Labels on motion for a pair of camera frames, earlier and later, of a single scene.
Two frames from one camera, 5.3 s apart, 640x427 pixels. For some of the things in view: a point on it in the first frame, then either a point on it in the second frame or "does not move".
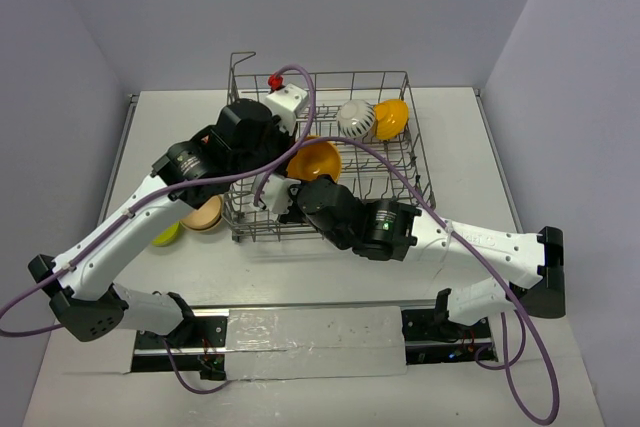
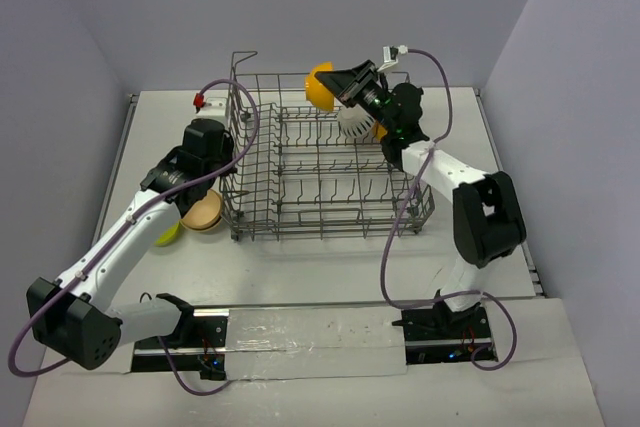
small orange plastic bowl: [307, 163] → [316, 93]
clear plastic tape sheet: [318, 342] does not move
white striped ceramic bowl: [355, 118] does not move
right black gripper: [292, 213] → [349, 85]
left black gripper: [279, 142] → [223, 167]
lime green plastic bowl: [167, 236] does not move
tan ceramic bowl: [206, 218] does not move
